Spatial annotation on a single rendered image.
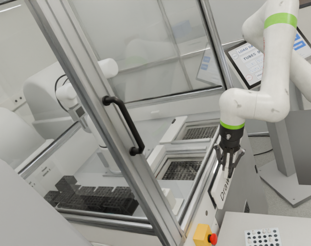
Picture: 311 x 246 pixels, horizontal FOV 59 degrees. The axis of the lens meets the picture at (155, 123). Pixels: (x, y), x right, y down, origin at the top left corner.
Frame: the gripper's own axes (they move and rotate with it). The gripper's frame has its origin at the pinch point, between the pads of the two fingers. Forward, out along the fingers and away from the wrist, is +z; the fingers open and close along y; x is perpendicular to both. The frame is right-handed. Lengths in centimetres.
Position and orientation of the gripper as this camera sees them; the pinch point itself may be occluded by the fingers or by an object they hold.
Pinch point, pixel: (226, 171)
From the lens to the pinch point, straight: 126.7
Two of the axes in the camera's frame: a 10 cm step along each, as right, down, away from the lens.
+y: 9.1, 1.9, -3.8
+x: 4.2, -5.5, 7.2
